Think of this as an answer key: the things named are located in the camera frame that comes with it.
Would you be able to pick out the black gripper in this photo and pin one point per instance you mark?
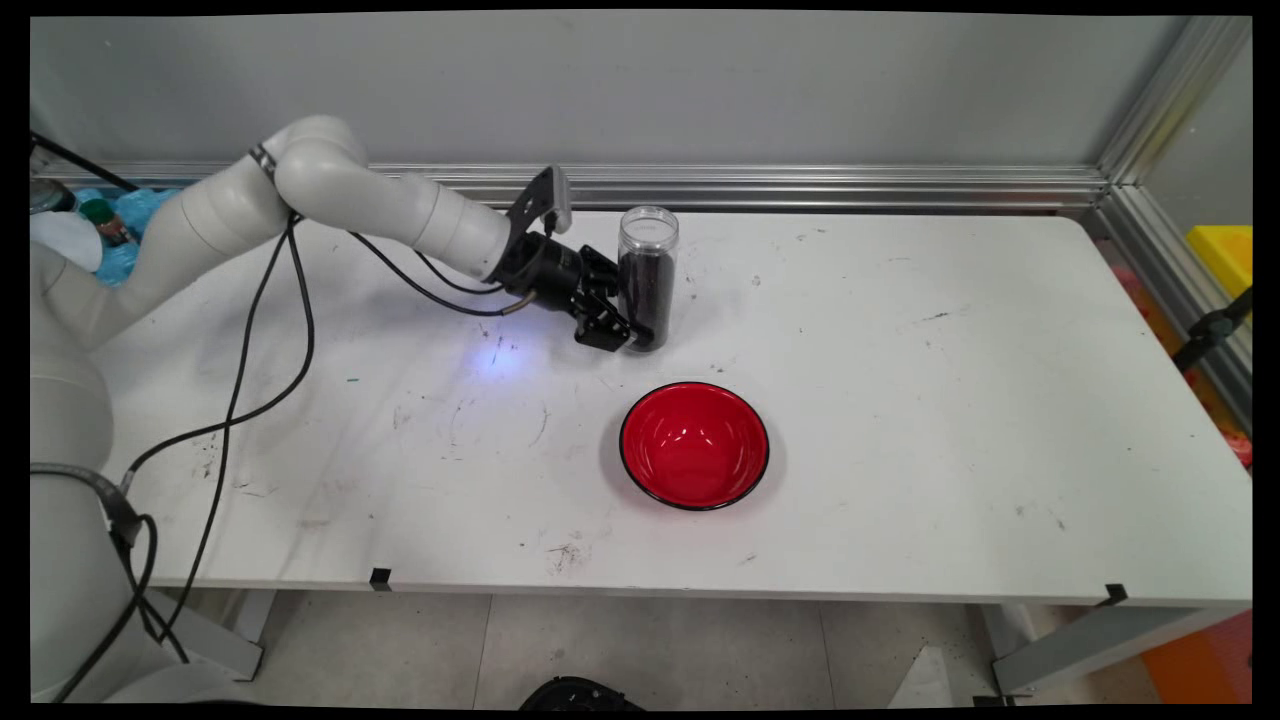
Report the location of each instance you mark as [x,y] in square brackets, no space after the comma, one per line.
[545,272]

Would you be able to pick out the clear jar with black granules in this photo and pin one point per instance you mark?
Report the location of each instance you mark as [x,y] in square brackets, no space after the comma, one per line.
[655,280]

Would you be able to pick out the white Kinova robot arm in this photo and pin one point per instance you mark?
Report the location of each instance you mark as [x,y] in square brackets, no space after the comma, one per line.
[340,185]

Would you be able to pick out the red bowl with black rim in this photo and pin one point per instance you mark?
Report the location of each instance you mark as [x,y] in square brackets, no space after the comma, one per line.
[694,445]

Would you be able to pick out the black tape marker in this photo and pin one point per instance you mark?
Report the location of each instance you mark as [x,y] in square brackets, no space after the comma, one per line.
[380,579]
[1115,595]

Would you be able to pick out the black round floor object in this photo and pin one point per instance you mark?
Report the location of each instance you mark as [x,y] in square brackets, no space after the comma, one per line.
[580,695]

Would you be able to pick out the blue plastic bag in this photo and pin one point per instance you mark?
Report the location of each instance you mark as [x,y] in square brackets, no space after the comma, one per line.
[140,210]

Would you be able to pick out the green capped bottle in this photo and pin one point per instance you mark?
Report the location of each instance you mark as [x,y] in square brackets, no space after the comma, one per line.
[97,210]

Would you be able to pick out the white table leg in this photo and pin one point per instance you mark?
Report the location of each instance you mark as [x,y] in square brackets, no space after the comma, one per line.
[215,640]
[1090,645]

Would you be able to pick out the clear round container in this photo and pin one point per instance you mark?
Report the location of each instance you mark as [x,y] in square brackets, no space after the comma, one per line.
[50,195]

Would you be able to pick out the yellow plastic box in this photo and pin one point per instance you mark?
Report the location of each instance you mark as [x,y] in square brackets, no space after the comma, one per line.
[1222,255]

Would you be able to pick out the orange plastic crate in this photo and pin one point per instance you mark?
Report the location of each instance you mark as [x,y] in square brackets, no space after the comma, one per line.
[1205,665]

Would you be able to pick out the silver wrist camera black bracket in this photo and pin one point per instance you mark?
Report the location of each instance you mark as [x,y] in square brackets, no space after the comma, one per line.
[540,200]

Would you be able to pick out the long horizontal aluminium frame rail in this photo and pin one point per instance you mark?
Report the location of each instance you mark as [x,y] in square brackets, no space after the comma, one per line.
[800,188]

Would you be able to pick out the short aluminium side rail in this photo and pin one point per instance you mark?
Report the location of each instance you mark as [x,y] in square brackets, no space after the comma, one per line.
[1175,275]

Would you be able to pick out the upright aluminium frame post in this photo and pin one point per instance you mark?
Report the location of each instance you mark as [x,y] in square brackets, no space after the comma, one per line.
[1170,95]

